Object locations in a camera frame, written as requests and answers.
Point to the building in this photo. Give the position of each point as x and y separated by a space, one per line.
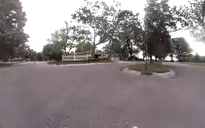
85 48

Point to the white fence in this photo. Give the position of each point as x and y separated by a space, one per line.
76 57

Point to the grass strip with kerb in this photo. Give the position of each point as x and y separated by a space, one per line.
70 62

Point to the grey asphalt road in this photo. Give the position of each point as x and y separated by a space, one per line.
90 96

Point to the row of trees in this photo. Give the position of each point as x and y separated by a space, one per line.
130 33

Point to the utility pole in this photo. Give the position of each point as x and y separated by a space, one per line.
66 36

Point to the grass traffic island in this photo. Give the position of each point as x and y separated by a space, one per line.
150 67

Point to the thin pole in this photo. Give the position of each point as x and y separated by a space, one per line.
146 43

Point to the pale island kerb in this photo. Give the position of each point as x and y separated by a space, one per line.
163 74

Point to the grass verge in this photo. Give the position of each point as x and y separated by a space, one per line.
10 63

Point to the large dark tree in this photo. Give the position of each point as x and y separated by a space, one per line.
5 30

